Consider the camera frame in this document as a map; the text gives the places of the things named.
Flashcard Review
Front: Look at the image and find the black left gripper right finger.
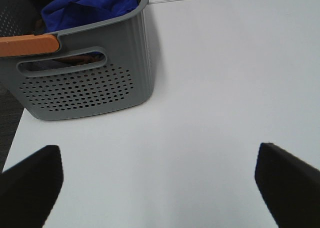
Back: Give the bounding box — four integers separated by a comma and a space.
254, 143, 320, 227

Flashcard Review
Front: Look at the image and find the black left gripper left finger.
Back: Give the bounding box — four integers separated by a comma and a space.
0, 145, 64, 227

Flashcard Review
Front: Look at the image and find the blue microfibre towel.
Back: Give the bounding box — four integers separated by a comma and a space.
31, 0, 138, 33

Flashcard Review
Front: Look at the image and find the grey perforated plastic basket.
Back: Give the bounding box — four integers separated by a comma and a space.
0, 0, 154, 121

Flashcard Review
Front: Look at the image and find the orange basket handle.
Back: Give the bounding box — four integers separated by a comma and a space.
0, 34, 60, 57

